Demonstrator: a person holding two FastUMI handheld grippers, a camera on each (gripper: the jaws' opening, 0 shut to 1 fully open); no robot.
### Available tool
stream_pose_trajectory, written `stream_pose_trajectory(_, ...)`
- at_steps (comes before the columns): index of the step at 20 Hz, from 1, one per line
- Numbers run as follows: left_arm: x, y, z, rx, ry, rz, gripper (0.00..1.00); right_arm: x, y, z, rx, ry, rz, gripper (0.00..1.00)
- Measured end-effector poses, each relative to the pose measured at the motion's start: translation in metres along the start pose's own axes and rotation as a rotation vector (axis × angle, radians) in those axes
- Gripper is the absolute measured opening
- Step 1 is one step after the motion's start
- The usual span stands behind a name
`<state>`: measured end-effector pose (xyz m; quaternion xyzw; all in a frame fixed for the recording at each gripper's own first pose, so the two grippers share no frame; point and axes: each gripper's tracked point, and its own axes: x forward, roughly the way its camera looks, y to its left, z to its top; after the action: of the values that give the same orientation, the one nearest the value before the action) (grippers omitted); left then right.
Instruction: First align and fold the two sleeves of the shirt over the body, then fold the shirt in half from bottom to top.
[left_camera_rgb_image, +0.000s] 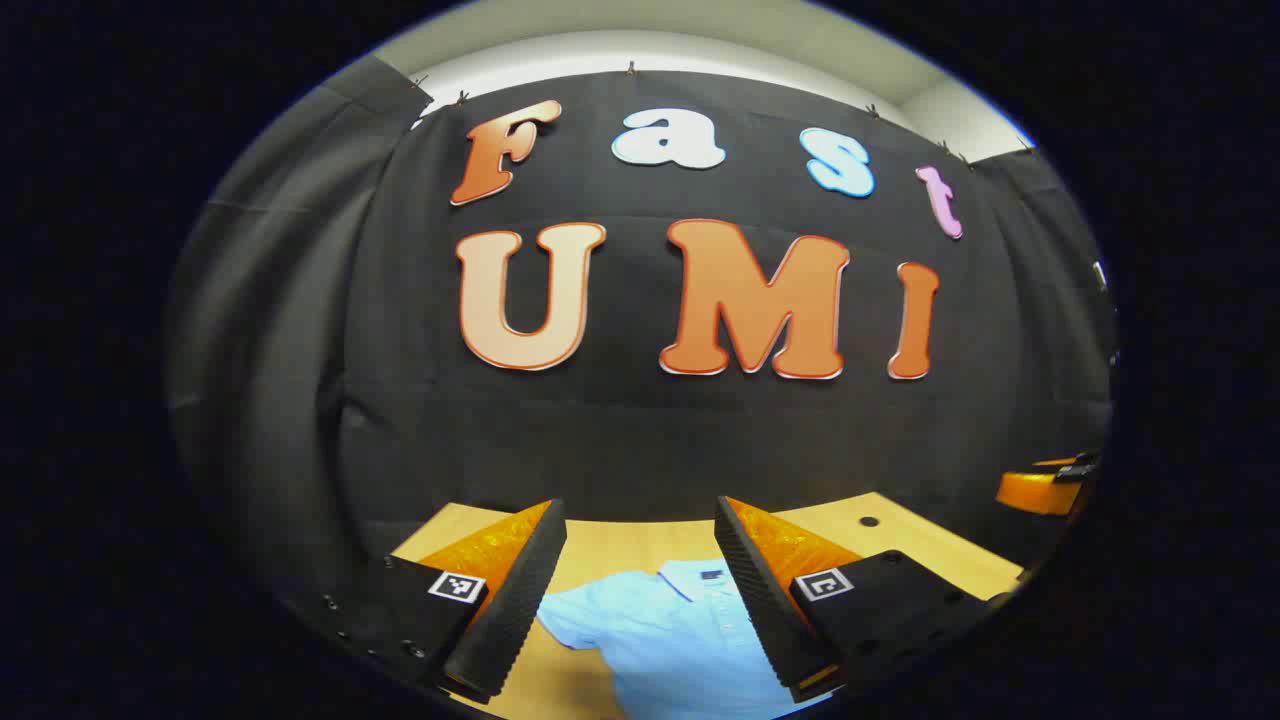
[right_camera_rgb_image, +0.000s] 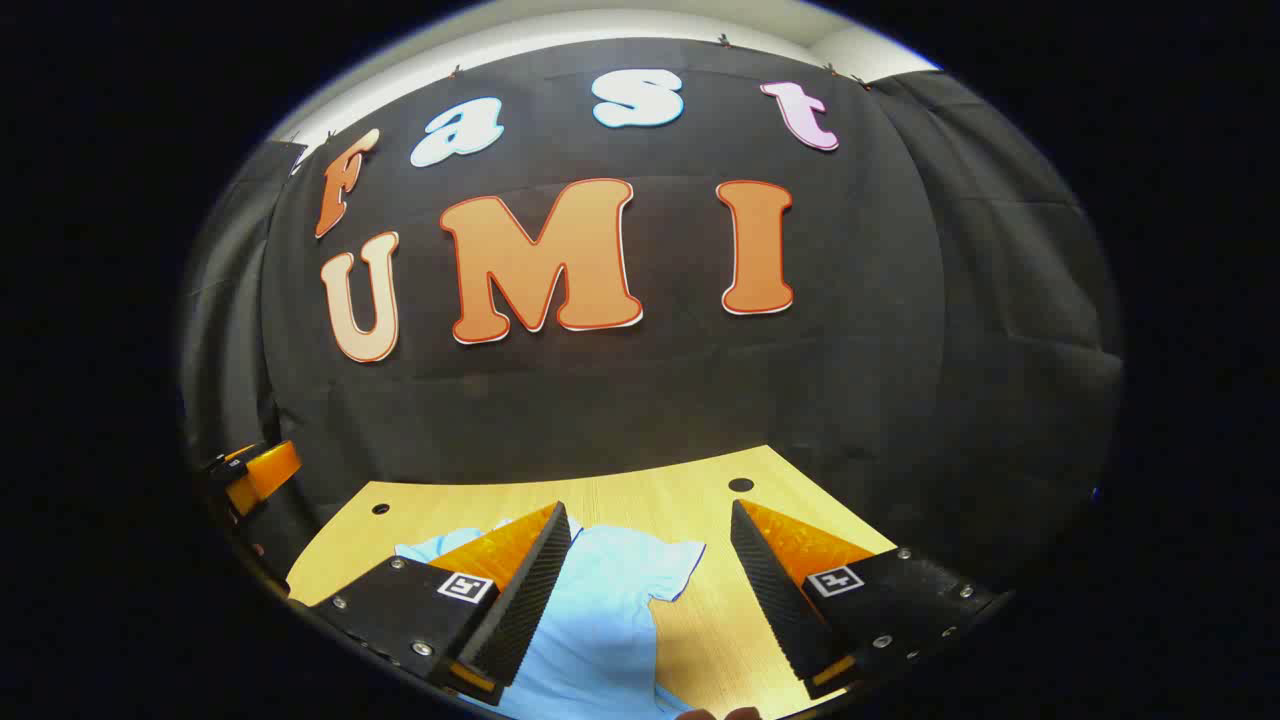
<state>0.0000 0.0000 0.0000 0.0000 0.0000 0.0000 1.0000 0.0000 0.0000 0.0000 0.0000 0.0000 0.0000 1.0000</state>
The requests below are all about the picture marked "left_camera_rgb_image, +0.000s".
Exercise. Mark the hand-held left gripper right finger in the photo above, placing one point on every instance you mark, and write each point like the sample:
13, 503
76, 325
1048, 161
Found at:
765, 600

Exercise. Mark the light blue T-shirt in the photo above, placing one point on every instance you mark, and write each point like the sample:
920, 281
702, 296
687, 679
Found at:
670, 640

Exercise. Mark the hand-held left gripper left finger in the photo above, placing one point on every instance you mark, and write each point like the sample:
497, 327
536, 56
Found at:
520, 600

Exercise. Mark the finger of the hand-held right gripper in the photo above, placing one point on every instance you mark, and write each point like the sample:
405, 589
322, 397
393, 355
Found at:
1035, 490

